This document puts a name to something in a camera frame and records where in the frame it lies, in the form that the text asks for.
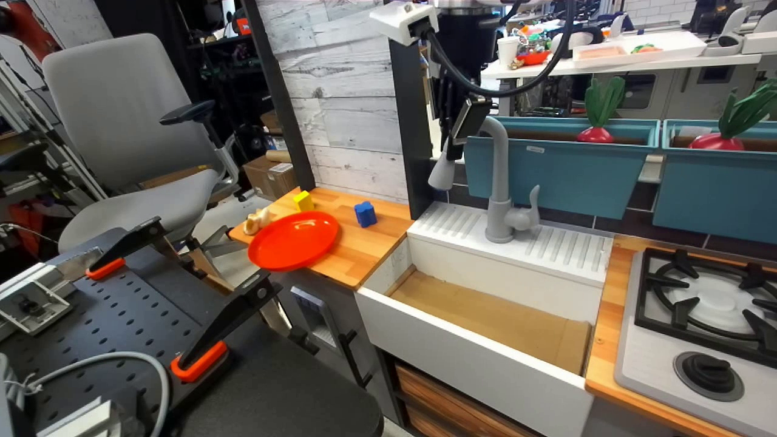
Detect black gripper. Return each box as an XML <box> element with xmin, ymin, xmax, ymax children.
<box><xmin>429</xmin><ymin>46</ymin><xmax>493</xmax><ymax>164</ymax></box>

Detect grey toy faucet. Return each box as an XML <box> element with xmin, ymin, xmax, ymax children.
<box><xmin>424</xmin><ymin>113</ymin><xmax>544</xmax><ymax>244</ymax></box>

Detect white cup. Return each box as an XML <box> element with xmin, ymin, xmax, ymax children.
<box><xmin>496</xmin><ymin>33</ymin><xmax>521</xmax><ymax>73</ymax></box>

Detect teal planter bin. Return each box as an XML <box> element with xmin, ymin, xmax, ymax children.
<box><xmin>464</xmin><ymin>113</ymin><xmax>663</xmax><ymax>222</ymax></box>
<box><xmin>650</xmin><ymin>119</ymin><xmax>777</xmax><ymax>247</ymax></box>

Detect white plank backsplash panel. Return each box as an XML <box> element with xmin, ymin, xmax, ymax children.
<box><xmin>254</xmin><ymin>0</ymin><xmax>412</xmax><ymax>205</ymax></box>

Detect blue block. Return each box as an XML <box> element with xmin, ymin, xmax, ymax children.
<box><xmin>353</xmin><ymin>199</ymin><xmax>379</xmax><ymax>230</ymax></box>

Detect red toy radish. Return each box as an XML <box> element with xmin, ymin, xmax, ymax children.
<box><xmin>686</xmin><ymin>79</ymin><xmax>777</xmax><ymax>153</ymax></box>
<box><xmin>575</xmin><ymin>73</ymin><xmax>629</xmax><ymax>145</ymax></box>

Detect white background shelf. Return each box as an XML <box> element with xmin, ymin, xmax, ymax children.
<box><xmin>480</xmin><ymin>29</ymin><xmax>777</xmax><ymax>85</ymax></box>

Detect small brown cardboard box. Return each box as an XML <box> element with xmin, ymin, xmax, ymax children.
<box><xmin>241</xmin><ymin>151</ymin><xmax>298</xmax><ymax>200</ymax></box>

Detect red round plate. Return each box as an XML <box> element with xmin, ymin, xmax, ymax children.
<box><xmin>246</xmin><ymin>210</ymin><xmax>344</xmax><ymax>275</ymax></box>

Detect white toy sink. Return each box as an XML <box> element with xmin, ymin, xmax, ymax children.
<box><xmin>354</xmin><ymin>199</ymin><xmax>616</xmax><ymax>437</ymax></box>

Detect wooden countertop around stove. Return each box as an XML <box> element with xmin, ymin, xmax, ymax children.
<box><xmin>582</xmin><ymin>232</ymin><xmax>777</xmax><ymax>437</ymax></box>

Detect large open cardboard box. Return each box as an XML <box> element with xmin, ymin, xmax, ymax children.
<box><xmin>190</xmin><ymin>225</ymin><xmax>261</xmax><ymax>293</ymax></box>

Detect wooden drawers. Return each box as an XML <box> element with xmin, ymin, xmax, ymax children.
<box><xmin>393</xmin><ymin>362</ymin><xmax>521</xmax><ymax>437</ymax></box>

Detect grey toy stove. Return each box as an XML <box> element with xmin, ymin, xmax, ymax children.
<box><xmin>614</xmin><ymin>244</ymin><xmax>777</xmax><ymax>437</ymax></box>

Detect grey office chair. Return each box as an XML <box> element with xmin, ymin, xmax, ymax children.
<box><xmin>38</xmin><ymin>31</ymin><xmax>246</xmax><ymax>254</ymax></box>

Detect black perforated table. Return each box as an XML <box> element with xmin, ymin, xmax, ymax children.
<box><xmin>0</xmin><ymin>239</ymin><xmax>387</xmax><ymax>437</ymax></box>

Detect black backsplash frame post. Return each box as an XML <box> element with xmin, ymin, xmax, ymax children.
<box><xmin>387</xmin><ymin>38</ymin><xmax>445</xmax><ymax>220</ymax></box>

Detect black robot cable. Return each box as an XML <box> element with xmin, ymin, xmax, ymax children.
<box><xmin>419</xmin><ymin>0</ymin><xmax>582</xmax><ymax>101</ymax></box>

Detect black clamp orange handle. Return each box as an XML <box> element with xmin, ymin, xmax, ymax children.
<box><xmin>83</xmin><ymin>216</ymin><xmax>170</xmax><ymax>284</ymax></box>
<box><xmin>168</xmin><ymin>271</ymin><xmax>278</xmax><ymax>386</ymax></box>

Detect grey cable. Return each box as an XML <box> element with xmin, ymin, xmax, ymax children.
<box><xmin>15</xmin><ymin>349</ymin><xmax>174</xmax><ymax>437</ymax></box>

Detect white square mount plate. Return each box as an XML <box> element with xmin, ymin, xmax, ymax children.
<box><xmin>0</xmin><ymin>277</ymin><xmax>75</xmax><ymax>336</ymax></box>

